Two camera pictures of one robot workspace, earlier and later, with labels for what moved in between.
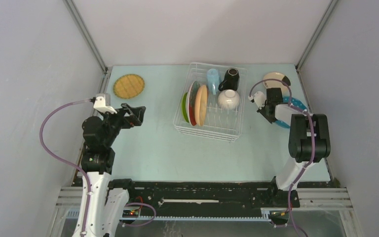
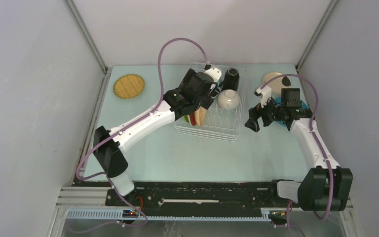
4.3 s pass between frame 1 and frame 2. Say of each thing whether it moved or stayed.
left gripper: moved
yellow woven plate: stayed
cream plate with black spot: stayed
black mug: stayed
